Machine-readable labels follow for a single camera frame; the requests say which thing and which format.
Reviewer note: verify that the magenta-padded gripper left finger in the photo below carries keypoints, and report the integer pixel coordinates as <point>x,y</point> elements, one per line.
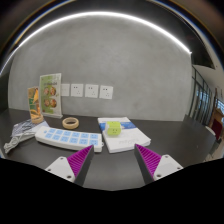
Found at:
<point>63,166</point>

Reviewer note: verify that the white power strip blue sockets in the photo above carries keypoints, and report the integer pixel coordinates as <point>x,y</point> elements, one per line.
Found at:
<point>66,138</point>

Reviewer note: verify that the ceiling light strip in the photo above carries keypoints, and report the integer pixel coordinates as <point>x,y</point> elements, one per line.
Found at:
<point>96,14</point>

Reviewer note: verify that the grey printed brochure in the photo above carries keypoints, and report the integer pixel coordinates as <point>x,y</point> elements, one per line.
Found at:
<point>25,126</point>

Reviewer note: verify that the white blank wall plate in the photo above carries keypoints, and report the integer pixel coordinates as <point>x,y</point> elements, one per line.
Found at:
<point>65,90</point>

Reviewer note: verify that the green and white charger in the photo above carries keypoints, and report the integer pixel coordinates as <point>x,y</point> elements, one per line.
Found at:
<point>113,129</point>

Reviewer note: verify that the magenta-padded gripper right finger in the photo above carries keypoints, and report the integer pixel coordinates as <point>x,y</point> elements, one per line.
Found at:
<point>165,165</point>

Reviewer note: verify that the black-framed glass partition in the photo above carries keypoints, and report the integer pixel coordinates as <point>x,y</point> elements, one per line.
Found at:
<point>201,100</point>

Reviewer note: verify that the white and blue booklet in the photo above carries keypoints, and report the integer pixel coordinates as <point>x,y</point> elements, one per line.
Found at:
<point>130,141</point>

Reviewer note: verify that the small yellow sign stand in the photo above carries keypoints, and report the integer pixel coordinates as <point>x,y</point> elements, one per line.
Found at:
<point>34,105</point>

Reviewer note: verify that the large acrylic menu sign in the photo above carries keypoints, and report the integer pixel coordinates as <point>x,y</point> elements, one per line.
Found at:
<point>50,95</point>

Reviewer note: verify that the tan tape roll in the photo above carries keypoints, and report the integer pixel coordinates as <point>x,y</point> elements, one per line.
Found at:
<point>65,124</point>

